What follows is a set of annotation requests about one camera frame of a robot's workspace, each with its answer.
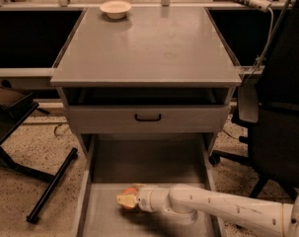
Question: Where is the closed grey drawer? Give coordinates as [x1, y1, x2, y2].
[64, 106, 230, 134]

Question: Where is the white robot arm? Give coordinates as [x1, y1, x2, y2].
[116, 184, 299, 237]

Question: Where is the black office chair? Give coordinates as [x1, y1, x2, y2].
[209, 0, 299, 199]

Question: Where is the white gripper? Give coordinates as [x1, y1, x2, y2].
[116, 184, 155, 212]

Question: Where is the black drawer handle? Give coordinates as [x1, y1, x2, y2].
[134, 114, 162, 122]

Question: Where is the black stand with tray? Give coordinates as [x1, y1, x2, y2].
[0, 82, 78, 224]

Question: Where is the orange fruit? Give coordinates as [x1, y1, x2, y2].
[123, 188, 138, 209]

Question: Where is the grey drawer cabinet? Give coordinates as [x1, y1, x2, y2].
[51, 6, 241, 150]

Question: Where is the white bowl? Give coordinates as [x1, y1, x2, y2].
[100, 0, 131, 20]

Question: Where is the white cable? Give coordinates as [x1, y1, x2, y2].
[244, 7, 275, 84]

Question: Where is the open grey drawer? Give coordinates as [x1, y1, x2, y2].
[71, 134, 227, 237]

